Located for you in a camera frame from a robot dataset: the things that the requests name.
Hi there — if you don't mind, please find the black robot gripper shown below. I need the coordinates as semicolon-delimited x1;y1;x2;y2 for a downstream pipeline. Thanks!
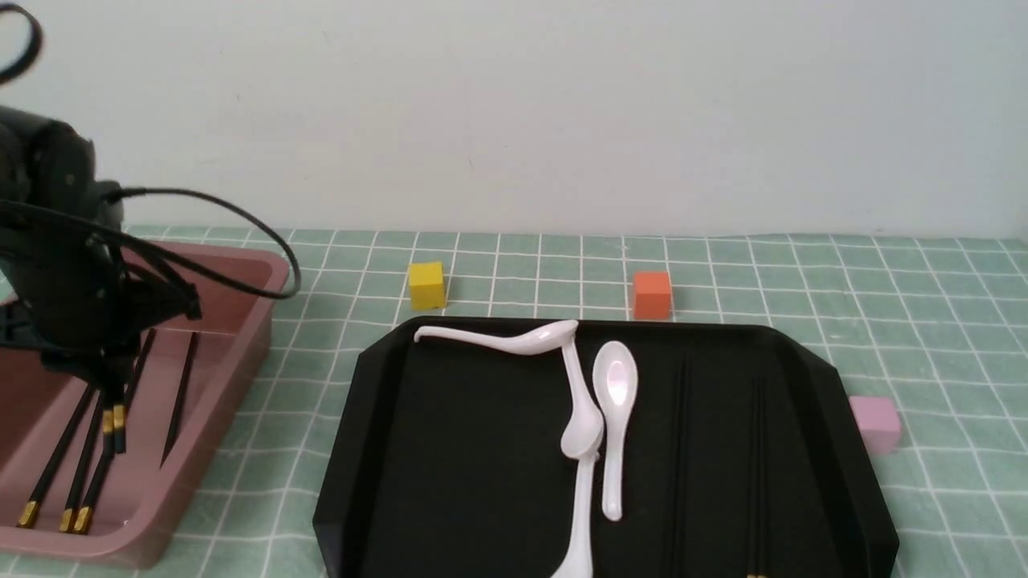
2;201;201;410

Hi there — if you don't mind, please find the black chopstick gold tip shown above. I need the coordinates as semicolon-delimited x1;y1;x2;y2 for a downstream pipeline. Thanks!
110;390;126;454
100;392;115;457

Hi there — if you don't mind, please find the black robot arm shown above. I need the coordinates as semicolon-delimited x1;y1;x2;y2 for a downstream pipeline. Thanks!
1;107;201;409

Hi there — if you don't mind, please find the black chopstick bin rightmost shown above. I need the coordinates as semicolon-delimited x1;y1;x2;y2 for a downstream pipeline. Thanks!
161;332;201;466

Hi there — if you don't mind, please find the black chopstick bin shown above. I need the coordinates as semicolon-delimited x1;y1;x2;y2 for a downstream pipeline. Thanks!
161;332;201;466
73;328;157;535
16;385;93;529
59;393;104;533

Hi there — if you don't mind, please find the pink plastic bin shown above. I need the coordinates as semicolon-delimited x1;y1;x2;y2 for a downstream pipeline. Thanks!
1;270;273;568

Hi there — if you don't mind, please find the black chopstick bin leftmost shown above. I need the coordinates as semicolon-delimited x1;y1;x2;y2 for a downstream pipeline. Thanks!
16;385;93;529

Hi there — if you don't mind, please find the yellow cube block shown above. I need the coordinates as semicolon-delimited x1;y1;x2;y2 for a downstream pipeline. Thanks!
408;261;447;311

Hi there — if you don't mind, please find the white spoon top horizontal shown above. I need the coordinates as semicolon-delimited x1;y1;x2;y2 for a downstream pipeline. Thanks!
414;320;579;356

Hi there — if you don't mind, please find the white spoon centre inverted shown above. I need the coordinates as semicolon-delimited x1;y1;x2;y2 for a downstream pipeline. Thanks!
561;320;605;460

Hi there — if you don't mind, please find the white spoon right upright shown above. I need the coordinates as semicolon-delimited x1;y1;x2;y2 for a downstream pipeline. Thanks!
592;340;638;522

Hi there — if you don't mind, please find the white spoon bottom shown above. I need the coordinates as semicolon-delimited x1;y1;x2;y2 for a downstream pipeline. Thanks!
551;451;598;578

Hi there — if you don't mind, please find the orange cube block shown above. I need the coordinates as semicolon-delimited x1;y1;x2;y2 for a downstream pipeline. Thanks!
631;270;673;320

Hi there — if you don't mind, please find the black plastic tray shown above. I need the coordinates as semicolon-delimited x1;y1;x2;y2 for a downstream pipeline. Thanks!
313;317;900;577

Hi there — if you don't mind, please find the pink cube block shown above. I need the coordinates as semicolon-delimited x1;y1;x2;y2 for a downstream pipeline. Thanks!
849;396;903;456

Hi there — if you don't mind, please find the black cable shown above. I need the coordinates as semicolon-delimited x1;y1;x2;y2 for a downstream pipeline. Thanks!
0;4;302;300

